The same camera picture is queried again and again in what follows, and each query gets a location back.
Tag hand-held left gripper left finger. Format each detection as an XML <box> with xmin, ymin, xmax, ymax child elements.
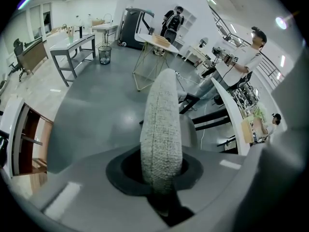
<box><xmin>31</xmin><ymin>145</ymin><xmax>169</xmax><ymax>232</ymax></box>

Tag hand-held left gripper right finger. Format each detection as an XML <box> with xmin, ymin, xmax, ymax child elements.
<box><xmin>176</xmin><ymin>146</ymin><xmax>249</xmax><ymax>218</ymax></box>

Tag beige chair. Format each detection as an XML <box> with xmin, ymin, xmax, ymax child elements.
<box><xmin>139</xmin><ymin>68</ymin><xmax>201</xmax><ymax>218</ymax></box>

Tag white table with black legs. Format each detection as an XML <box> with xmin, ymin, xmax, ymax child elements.
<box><xmin>190</xmin><ymin>77</ymin><xmax>252</xmax><ymax>156</ymax></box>

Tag black office chair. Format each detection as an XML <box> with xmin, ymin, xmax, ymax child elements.
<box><xmin>9</xmin><ymin>38</ymin><xmax>28</xmax><ymax>82</ymax></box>

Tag cluttered equipment shelf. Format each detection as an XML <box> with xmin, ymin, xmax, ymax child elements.
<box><xmin>230</xmin><ymin>80</ymin><xmax>265</xmax><ymax>120</ymax></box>

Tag white cabinet wooden interior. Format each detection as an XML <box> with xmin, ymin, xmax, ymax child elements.
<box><xmin>0</xmin><ymin>97</ymin><xmax>54</xmax><ymax>180</ymax></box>

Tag black mezzanine railing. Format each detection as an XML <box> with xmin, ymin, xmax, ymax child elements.
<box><xmin>210</xmin><ymin>7</ymin><xmax>287</xmax><ymax>89</ymax></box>

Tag white dresser with mirror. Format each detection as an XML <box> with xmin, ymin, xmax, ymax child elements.
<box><xmin>184</xmin><ymin>37</ymin><xmax>211</xmax><ymax>66</ymax></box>

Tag wooden desk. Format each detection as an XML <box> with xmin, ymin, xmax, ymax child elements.
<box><xmin>21</xmin><ymin>36</ymin><xmax>49</xmax><ymax>75</ymax></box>

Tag grey desk white top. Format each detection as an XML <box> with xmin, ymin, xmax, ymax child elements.
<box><xmin>49</xmin><ymin>32</ymin><xmax>97</xmax><ymax>87</ymax></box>

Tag wooden box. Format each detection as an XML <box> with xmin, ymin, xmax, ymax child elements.
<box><xmin>151</xmin><ymin>32</ymin><xmax>171</xmax><ymax>48</ymax></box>

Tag white sink table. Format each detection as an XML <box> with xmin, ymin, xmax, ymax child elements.
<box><xmin>91</xmin><ymin>13</ymin><xmax>119</xmax><ymax>45</ymax></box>

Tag round white table gold legs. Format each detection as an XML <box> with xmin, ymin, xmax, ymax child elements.
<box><xmin>132</xmin><ymin>32</ymin><xmax>180</xmax><ymax>92</ymax></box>

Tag dark grey machine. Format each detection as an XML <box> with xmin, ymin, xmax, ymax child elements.
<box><xmin>119</xmin><ymin>7</ymin><xmax>155</xmax><ymax>50</ymax></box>

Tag white cable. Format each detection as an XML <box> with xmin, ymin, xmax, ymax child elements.
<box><xmin>199</xmin><ymin>102</ymin><xmax>209</xmax><ymax>144</ymax></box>

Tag wire mesh trash bin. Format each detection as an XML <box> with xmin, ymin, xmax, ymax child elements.
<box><xmin>98</xmin><ymin>45</ymin><xmax>112</xmax><ymax>65</ymax></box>

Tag white wall shelf unit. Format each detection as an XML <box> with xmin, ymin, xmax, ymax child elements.
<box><xmin>180</xmin><ymin>13</ymin><xmax>197</xmax><ymax>37</ymax></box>

